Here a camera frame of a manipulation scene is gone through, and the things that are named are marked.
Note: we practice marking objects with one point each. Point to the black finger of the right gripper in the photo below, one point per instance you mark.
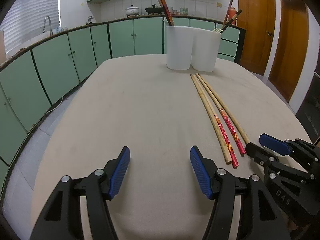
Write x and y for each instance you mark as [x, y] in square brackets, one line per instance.
[260, 155]

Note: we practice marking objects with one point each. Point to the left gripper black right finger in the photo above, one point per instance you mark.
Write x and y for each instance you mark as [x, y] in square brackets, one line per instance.
[260, 217]

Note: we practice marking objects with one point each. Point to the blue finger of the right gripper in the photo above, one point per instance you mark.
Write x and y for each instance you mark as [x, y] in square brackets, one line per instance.
[297, 149]

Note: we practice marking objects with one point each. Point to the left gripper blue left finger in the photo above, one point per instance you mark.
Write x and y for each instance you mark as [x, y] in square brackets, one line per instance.
[60, 217]

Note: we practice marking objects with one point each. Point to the bamboo chopstick orange floral end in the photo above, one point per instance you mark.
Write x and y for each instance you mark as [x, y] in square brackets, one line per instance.
[222, 130]

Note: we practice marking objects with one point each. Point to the plain bamboo chopstick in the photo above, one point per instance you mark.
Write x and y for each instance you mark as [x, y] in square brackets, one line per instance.
[210, 112]

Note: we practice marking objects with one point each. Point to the white fork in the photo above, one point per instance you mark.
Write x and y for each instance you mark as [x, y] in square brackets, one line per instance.
[217, 30]

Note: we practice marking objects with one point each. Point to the black chopstick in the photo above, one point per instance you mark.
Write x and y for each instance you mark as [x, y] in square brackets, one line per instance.
[162, 7]
[231, 21]

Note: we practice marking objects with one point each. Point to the bamboo chopstick dark red end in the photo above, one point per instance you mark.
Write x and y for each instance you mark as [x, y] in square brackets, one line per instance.
[227, 13]

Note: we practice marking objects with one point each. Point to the green lower kitchen cabinets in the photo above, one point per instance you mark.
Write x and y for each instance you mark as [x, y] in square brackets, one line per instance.
[40, 76]

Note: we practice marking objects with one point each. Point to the white two-compartment utensil holder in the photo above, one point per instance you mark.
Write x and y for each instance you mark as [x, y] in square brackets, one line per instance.
[192, 47]

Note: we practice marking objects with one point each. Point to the beige table mat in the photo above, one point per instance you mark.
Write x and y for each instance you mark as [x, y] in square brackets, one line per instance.
[138, 102]

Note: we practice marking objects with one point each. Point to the orange thermos flask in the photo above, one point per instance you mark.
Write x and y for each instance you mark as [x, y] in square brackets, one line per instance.
[232, 13]

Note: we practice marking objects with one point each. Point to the black wok with lid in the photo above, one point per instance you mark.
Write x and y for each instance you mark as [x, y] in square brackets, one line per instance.
[154, 10]

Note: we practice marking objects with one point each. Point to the white cooking pot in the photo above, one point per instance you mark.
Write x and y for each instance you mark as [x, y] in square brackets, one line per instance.
[132, 11]

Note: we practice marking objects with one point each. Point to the white window blinds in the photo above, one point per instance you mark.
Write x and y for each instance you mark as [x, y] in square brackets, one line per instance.
[25, 20]

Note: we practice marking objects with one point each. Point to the wooden door with handle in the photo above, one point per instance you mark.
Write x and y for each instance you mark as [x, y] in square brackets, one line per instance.
[258, 18]

